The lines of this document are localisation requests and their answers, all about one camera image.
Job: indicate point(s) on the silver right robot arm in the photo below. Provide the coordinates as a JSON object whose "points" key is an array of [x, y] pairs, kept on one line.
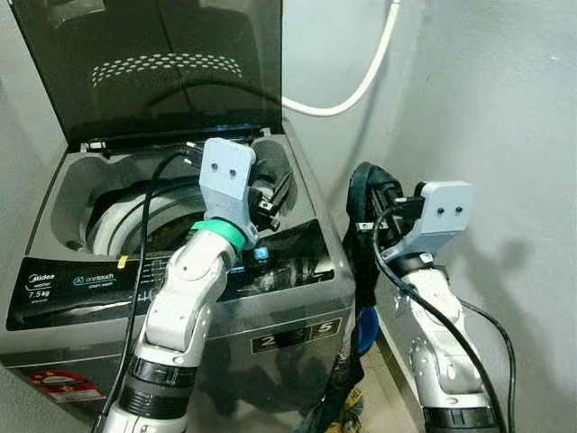
{"points": [[437, 352]]}

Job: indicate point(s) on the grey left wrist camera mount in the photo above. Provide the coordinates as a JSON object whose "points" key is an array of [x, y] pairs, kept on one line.
{"points": [[225, 176]]}

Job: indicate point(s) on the grey top-load washing machine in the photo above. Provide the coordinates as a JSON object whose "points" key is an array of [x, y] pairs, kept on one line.
{"points": [[288, 316]]}

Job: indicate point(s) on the yellow blue patterned cloth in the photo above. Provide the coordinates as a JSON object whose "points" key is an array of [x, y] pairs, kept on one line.
{"points": [[347, 410]]}

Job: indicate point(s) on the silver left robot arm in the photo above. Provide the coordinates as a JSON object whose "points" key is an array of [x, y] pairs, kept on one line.
{"points": [[185, 307]]}

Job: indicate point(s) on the black garment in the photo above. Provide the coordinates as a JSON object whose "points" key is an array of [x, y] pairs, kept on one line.
{"points": [[361, 271]]}

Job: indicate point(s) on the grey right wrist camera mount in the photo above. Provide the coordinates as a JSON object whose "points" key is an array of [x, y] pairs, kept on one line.
{"points": [[442, 212]]}

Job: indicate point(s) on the dark tinted washer lid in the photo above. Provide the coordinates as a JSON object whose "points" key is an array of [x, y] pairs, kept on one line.
{"points": [[135, 99]]}

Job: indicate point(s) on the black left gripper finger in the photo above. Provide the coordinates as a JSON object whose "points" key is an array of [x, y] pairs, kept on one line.
{"points": [[281, 189]]}

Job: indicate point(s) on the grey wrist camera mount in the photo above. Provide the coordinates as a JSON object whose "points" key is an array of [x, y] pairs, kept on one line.
{"points": [[442, 212], [225, 176]]}

